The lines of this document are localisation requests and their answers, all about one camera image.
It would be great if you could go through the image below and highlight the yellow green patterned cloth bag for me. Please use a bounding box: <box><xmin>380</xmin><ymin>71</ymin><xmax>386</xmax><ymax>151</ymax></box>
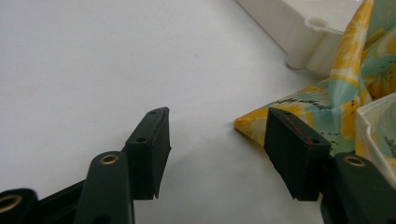
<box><xmin>233</xmin><ymin>0</ymin><xmax>396</xmax><ymax>190</ymax></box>

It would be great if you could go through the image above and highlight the white plastic tray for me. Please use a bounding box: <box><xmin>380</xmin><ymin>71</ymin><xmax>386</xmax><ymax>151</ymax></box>
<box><xmin>234</xmin><ymin>0</ymin><xmax>365</xmax><ymax>77</ymax></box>

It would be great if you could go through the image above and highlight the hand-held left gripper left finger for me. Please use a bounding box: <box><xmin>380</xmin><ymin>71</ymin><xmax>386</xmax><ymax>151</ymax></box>
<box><xmin>124</xmin><ymin>106</ymin><xmax>172</xmax><ymax>201</ymax></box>

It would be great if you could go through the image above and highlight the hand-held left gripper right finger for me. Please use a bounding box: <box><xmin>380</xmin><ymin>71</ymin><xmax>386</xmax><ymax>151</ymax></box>
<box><xmin>263</xmin><ymin>107</ymin><xmax>332</xmax><ymax>202</ymax></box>

